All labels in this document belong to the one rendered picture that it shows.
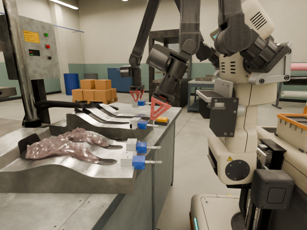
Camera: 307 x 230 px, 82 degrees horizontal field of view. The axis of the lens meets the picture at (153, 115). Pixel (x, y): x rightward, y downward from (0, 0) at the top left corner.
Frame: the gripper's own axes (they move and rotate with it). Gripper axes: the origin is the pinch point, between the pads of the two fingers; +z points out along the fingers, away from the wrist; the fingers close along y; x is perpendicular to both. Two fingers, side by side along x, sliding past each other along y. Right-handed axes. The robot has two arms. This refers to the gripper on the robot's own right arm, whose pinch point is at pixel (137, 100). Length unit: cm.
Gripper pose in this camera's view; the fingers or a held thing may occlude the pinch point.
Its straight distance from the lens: 113.9
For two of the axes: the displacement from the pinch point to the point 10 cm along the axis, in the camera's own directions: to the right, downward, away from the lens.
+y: -3.1, 2.6, -9.1
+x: 9.5, 0.6, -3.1
